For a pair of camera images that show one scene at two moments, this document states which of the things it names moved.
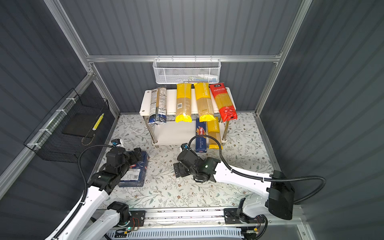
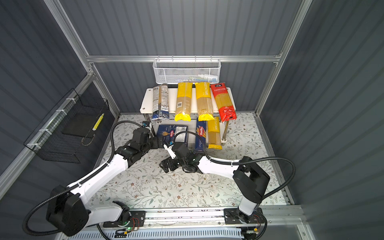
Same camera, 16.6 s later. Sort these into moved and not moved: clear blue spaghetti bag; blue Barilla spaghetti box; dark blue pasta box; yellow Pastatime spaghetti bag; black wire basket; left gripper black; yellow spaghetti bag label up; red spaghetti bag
Moved: left gripper black; clear blue spaghetti bag; dark blue pasta box
Not moved: black wire basket; blue Barilla spaghetti box; yellow spaghetti bag label up; red spaghetti bag; yellow Pastatime spaghetti bag
